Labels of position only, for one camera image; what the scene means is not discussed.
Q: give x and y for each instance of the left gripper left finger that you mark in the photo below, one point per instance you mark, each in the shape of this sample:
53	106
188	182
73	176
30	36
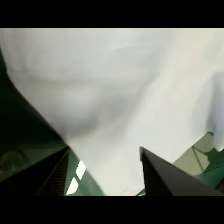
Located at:
43	175

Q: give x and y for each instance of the white shirt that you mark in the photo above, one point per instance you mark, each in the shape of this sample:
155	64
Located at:
120	86

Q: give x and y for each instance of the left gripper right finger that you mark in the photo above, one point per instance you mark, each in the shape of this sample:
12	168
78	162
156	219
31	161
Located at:
163	178

